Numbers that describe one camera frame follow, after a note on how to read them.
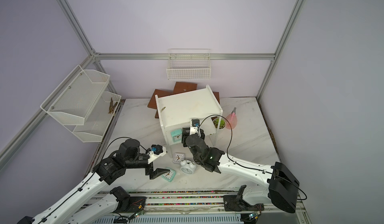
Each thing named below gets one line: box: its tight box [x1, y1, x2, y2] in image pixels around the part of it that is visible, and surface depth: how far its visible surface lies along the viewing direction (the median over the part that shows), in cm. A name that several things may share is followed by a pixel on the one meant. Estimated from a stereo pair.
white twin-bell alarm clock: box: [180, 159, 197, 175], surface depth 80 cm
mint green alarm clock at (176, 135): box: [171, 129, 183, 143], surface depth 78 cm
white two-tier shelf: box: [155, 84, 224, 158], surface depth 74 cm
